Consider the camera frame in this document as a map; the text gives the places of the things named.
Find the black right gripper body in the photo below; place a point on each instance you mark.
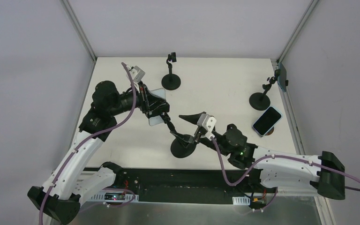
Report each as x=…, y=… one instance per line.
x=199, y=133

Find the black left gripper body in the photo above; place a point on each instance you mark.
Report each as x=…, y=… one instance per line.
x=147, y=103

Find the silver phone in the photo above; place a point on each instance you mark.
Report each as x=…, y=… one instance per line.
x=157, y=106

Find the black phone stand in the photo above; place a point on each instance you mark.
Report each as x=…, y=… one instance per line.
x=171, y=81
x=259, y=100
x=183, y=145

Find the blue-cased phone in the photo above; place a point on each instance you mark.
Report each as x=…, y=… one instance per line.
x=266, y=122

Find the blue phone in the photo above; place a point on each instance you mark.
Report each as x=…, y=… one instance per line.
x=282, y=78

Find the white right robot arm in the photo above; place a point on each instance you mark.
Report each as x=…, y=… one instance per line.
x=268, y=168

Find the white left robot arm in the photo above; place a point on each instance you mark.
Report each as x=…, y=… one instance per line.
x=62, y=195

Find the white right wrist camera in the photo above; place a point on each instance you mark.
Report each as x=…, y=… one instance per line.
x=206, y=124

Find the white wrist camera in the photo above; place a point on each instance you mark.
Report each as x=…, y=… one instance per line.
x=136, y=73
x=206, y=124

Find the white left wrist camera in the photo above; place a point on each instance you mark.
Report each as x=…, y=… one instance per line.
x=136, y=73

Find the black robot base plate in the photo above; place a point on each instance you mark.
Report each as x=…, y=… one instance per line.
x=183, y=186

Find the white slotted cable duct right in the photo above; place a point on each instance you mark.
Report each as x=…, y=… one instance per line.
x=241, y=200

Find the white slotted cable duct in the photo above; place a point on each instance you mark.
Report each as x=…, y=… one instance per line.
x=113, y=197
x=241, y=200

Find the white slotted cable duct left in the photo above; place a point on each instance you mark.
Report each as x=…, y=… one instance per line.
x=113, y=197

